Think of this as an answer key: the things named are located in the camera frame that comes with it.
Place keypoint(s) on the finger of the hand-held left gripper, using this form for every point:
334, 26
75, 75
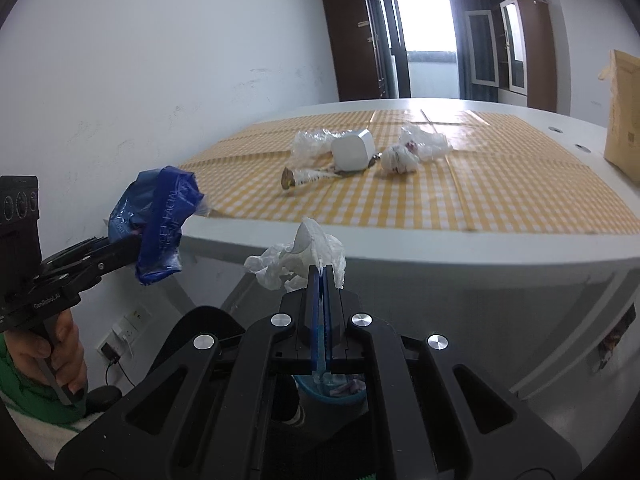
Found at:
67, 255
112, 256

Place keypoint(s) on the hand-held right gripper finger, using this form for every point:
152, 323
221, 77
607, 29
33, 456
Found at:
326, 310
315, 310

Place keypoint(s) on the blue plastic bag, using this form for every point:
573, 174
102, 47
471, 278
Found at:
160, 220

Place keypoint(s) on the white plastic bag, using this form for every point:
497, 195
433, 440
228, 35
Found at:
305, 250

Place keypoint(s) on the blue waste basket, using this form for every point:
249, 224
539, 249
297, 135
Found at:
330, 394

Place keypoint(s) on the person's left hand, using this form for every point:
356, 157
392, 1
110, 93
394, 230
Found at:
67, 355

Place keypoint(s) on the black power plug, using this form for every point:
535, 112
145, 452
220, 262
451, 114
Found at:
108, 351

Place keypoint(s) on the person's left shoe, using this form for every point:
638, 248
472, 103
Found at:
289, 416

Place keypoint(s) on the white table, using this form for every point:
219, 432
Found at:
450, 290

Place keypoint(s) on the cone wrapper with brown tip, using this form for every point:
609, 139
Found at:
305, 177

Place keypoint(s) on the chair base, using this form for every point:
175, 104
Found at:
102, 399

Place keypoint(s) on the clear plastic bag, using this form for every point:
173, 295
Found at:
312, 145

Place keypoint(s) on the crumpled white paper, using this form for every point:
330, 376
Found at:
399, 160

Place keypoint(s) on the clear plastic wrapper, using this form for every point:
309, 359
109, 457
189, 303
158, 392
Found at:
427, 142

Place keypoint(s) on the yellow checkered tablecloth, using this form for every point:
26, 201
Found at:
500, 195

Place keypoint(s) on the dark brown wardrobe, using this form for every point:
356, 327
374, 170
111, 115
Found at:
350, 40

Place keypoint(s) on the grey framed glass door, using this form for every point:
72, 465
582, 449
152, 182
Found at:
482, 47

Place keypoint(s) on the bright balcony window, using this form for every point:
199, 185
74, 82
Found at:
430, 20

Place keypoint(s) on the brown cabinet with glass doors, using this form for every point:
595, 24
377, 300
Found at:
535, 50

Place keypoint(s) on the brown cardboard box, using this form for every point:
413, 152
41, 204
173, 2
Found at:
625, 115

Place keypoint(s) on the white wall socket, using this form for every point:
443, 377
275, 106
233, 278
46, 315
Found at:
132, 325

